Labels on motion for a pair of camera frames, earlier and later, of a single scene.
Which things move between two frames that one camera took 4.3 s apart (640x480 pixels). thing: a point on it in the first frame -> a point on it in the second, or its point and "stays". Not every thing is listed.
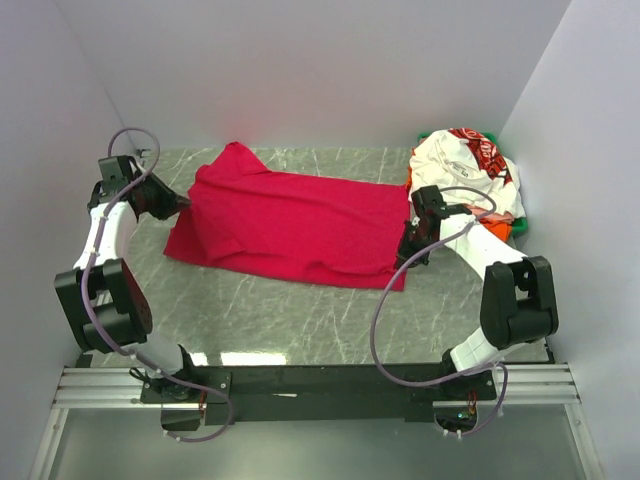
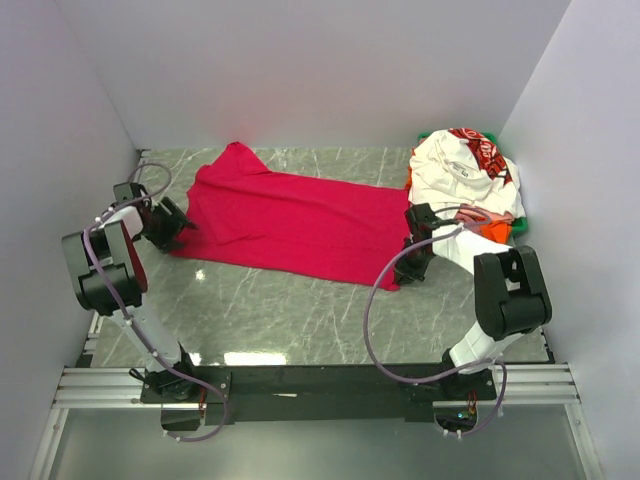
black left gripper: [171, 202] -> [176, 222]
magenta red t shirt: [246, 218] stays
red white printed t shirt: [489, 157] stays
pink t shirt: [482, 213] stays
